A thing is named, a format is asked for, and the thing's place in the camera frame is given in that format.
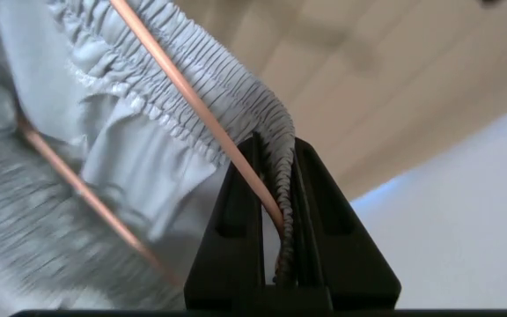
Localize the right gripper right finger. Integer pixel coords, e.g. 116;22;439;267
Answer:
290;136;402;311

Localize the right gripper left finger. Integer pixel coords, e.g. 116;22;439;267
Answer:
184;136;267;311

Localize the pink clothes hanger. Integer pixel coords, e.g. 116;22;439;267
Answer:
15;0;286;287

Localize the white garment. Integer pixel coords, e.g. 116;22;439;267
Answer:
0;0;298;312

